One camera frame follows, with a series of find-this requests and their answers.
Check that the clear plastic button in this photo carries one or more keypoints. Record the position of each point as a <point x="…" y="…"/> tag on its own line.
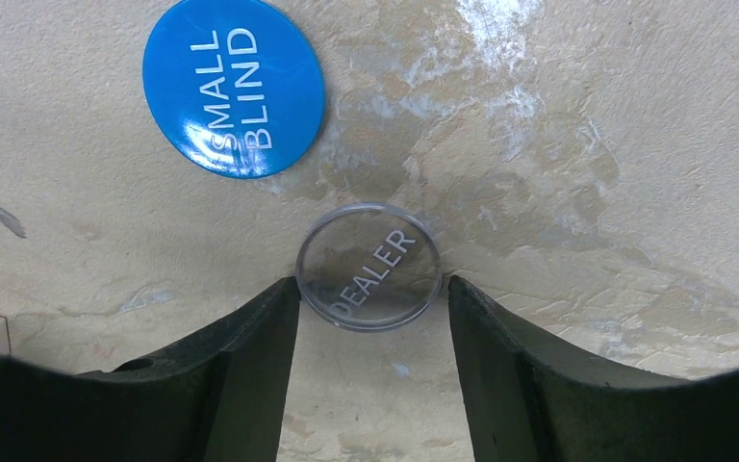
<point x="369" y="267"/>

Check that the blue dealer button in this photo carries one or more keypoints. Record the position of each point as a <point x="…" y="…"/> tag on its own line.
<point x="234" y="85"/>

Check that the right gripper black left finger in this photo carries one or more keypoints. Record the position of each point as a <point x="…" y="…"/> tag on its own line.
<point x="218" y="394"/>

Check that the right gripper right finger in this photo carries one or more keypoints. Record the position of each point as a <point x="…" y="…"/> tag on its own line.
<point x="532" y="396"/>

